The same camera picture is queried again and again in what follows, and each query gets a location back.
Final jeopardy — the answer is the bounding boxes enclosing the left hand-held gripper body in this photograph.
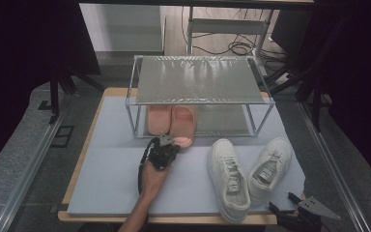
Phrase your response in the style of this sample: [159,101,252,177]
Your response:
[147,131,182,171]

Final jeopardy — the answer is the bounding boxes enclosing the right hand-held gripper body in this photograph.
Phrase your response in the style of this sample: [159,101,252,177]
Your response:
[277,195,342,232]

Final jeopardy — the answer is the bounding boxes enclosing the pink slipper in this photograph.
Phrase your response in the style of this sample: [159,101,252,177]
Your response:
[146,104,174,136]
[168,105,198,149]

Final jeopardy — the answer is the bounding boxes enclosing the metal two-tier shoe rack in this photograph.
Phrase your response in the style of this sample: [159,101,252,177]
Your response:
[124,54,276,139]

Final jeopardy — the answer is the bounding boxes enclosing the person's left hand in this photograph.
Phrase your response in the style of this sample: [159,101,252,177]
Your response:
[140,159,172,194]

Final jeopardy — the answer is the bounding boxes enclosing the white sneaker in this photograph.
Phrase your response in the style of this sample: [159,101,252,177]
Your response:
[207,138,251,224]
[246,137,293,205]

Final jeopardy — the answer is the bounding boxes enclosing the blue-grey mat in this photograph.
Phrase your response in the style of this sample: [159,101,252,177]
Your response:
[67,95,306,218]

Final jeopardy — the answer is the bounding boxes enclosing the wooden table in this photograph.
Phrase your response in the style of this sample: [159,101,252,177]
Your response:
[57,86,307,226]

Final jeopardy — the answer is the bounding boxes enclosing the black tripod stand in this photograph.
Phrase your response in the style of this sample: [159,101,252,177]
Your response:
[46,64,105,125]
[264,13,356,133]

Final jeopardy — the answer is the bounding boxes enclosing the white cabinet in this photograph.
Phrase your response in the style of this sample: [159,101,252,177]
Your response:
[78,3,167,54]

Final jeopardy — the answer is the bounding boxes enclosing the dark curtain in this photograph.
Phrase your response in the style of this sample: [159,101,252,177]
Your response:
[312,0,371,194]
[0,0,101,178]

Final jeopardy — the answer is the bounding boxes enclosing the grey metal stand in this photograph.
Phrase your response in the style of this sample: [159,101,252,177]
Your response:
[186,6,273,76]

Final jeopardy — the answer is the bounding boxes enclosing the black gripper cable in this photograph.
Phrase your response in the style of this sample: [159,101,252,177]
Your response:
[136,137,159,196]

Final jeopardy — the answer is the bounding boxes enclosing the aluminium rail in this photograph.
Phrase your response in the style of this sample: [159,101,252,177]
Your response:
[0,93,75,232]
[298,101,371,232]

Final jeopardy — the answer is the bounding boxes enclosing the black floor cables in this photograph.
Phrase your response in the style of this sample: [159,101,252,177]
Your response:
[182,6,288,57]

